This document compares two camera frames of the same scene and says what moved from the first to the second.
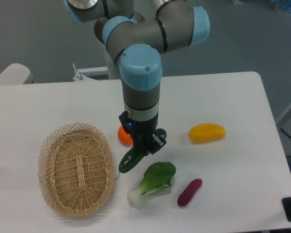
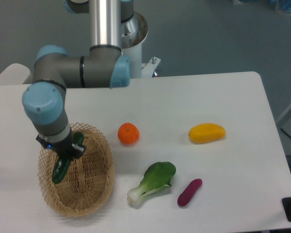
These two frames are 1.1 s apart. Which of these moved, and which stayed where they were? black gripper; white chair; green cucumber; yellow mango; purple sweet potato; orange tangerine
Moved: green cucumber; black gripper
Stayed: yellow mango; purple sweet potato; orange tangerine; white chair
